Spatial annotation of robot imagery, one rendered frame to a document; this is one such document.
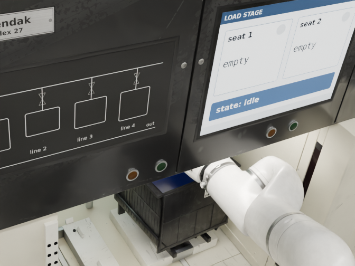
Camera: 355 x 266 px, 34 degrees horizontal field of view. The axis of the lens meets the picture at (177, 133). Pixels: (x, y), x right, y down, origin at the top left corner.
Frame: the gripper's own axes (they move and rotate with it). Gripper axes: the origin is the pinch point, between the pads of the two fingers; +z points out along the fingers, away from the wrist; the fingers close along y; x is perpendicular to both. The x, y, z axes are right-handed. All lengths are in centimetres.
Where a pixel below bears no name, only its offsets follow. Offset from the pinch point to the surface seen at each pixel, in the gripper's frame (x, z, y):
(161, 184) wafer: -15.1, -0.8, -3.2
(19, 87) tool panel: 41, -31, -46
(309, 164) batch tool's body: 5.5, -26.3, 15.3
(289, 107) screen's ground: 26.4, -30.0, 0.3
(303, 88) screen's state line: 29.7, -30.0, 2.4
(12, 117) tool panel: 37, -31, -47
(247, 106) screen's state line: 29.1, -30.1, -9.3
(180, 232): -20.6, -12.1, -3.7
